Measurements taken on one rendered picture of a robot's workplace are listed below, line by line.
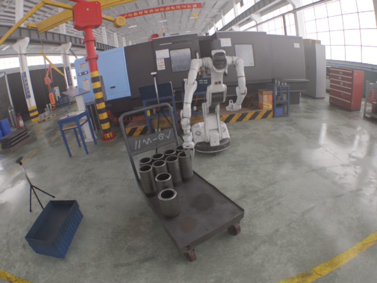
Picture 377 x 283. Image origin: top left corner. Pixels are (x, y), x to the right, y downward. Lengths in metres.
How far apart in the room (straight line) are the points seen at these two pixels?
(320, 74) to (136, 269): 7.11
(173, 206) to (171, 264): 0.47
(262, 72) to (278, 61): 0.58
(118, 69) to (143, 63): 0.60
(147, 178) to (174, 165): 0.26
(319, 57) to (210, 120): 5.37
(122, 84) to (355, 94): 6.27
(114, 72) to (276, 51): 4.11
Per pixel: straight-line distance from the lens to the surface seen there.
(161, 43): 4.56
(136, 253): 1.68
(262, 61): 4.98
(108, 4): 13.22
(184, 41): 4.56
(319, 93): 7.26
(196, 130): 2.86
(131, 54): 4.68
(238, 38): 4.82
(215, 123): 2.62
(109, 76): 4.75
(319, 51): 7.17
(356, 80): 6.13
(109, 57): 4.78
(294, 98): 5.97
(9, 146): 7.45
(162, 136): 1.99
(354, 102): 6.17
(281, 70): 5.30
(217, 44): 4.11
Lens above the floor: 1.32
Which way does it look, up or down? 23 degrees down
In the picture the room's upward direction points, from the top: 7 degrees counter-clockwise
